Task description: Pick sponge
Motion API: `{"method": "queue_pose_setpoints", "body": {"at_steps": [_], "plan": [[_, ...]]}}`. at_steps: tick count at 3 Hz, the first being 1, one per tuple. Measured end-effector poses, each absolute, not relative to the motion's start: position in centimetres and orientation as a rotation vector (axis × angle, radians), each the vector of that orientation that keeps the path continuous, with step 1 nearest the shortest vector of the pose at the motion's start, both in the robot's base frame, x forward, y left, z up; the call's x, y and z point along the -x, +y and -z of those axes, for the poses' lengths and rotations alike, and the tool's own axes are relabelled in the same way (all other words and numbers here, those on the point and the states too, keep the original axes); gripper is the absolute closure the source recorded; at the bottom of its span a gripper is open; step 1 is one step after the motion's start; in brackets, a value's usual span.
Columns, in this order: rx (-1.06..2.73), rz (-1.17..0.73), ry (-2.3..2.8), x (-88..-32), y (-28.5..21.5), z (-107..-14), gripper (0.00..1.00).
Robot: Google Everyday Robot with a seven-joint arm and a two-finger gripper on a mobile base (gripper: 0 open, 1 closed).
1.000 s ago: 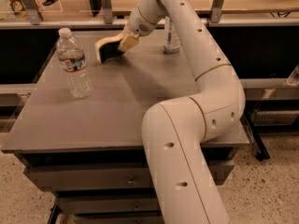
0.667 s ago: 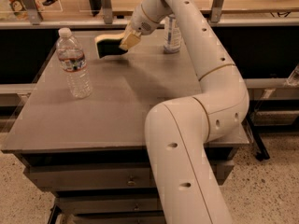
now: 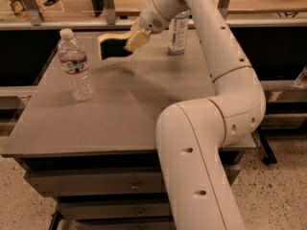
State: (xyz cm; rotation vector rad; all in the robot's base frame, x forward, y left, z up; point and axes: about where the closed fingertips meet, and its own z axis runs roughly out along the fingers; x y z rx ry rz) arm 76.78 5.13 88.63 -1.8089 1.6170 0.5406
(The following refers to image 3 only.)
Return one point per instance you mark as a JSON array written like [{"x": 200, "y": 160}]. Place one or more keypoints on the white rounded gripper body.
[{"x": 151, "y": 17}]

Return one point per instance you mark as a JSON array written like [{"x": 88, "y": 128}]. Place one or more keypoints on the bottom grey drawer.
[{"x": 126, "y": 224}]

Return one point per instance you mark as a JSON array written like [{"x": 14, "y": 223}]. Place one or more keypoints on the grey metal drawer cabinet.
[{"x": 117, "y": 127}]

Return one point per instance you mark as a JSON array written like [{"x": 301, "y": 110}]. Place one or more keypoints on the small black object on shelf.
[{"x": 49, "y": 3}]

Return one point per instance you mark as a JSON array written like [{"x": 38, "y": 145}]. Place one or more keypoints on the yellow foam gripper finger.
[
  {"x": 135, "y": 27},
  {"x": 137, "y": 39}
]

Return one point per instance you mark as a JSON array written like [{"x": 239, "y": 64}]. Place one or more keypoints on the clear water bottle white label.
[{"x": 178, "y": 32}]

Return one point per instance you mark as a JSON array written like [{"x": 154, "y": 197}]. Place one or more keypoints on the clear water bottle red label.
[{"x": 73, "y": 59}]

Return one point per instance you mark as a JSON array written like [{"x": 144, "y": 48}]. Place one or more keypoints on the wooden shelf with metal posts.
[{"x": 80, "y": 14}]

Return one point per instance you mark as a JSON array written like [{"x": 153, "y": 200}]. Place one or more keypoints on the middle grey drawer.
[{"x": 116, "y": 209}]

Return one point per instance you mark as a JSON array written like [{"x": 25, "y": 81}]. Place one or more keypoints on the colourful carton box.
[{"x": 22, "y": 10}]

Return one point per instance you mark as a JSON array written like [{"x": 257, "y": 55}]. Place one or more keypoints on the grey drawer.
[
  {"x": 94, "y": 182},
  {"x": 116, "y": 209},
  {"x": 126, "y": 224}
]

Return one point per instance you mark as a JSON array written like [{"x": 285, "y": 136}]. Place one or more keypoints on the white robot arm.
[{"x": 190, "y": 134}]

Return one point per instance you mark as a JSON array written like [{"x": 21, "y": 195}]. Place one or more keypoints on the green and yellow sponge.
[{"x": 113, "y": 45}]

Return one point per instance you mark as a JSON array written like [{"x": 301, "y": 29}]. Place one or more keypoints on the top grey drawer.
[{"x": 94, "y": 182}]

